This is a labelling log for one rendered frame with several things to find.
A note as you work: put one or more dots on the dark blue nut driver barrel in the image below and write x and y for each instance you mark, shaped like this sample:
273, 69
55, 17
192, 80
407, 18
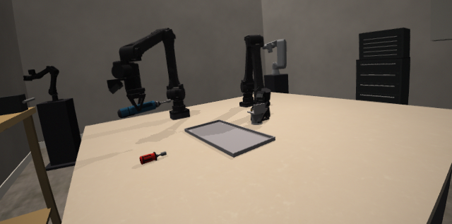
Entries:
147, 106

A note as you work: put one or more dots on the red hand nut driver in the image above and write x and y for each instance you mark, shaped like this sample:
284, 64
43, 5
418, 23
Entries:
150, 157

